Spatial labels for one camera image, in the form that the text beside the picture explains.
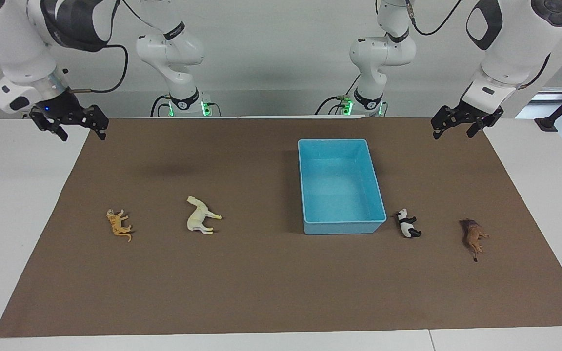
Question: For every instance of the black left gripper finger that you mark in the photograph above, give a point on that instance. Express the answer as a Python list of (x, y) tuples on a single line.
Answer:
[(446, 119), (487, 121)]

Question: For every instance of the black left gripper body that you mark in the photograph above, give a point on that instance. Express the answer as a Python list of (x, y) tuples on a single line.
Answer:
[(472, 113)]

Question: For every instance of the brown table mat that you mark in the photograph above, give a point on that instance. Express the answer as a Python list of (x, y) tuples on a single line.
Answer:
[(261, 282)]

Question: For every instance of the orange tiger toy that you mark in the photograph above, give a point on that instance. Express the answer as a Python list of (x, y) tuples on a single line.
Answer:
[(117, 225)]

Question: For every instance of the black white panda toy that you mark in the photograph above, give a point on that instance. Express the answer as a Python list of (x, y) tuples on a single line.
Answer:
[(408, 225)]

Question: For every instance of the cream white horse toy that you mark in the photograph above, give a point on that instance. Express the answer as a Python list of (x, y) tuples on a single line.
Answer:
[(199, 218)]

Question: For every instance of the light blue storage box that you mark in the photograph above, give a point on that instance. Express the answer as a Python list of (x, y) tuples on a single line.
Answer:
[(339, 190)]

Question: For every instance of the brown lion toy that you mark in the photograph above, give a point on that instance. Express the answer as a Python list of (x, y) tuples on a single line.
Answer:
[(472, 236)]

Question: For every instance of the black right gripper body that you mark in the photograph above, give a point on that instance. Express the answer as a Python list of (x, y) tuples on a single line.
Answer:
[(61, 111)]

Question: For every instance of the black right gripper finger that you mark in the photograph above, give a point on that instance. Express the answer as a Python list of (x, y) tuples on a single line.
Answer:
[(98, 119), (52, 127)]

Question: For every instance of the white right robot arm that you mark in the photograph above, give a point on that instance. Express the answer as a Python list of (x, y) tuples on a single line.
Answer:
[(17, 44)]

